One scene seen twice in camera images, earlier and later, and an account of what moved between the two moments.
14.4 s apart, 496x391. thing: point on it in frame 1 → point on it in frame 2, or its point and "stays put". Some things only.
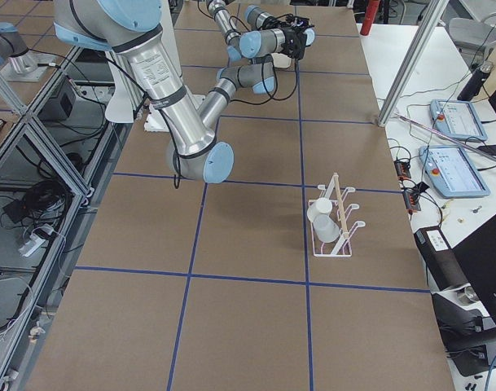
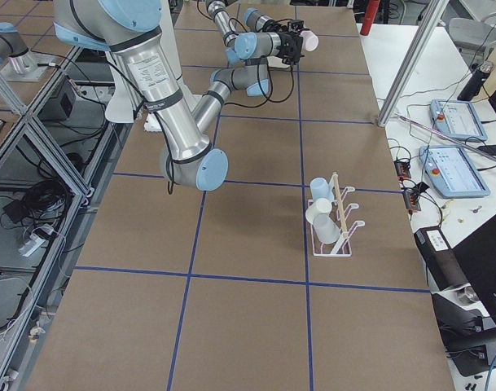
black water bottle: (476, 81) stays put
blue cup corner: (310, 37) → (321, 189)
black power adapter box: (442, 262) stays put
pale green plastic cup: (327, 230) stays put
